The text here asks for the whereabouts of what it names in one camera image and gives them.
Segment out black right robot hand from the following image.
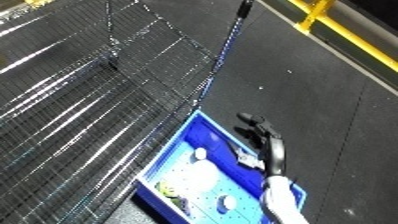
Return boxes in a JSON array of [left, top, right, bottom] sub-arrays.
[[234, 112, 288, 178]]

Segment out paper cup with green band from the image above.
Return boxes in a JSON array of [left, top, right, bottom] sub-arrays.
[[154, 159, 224, 201]]

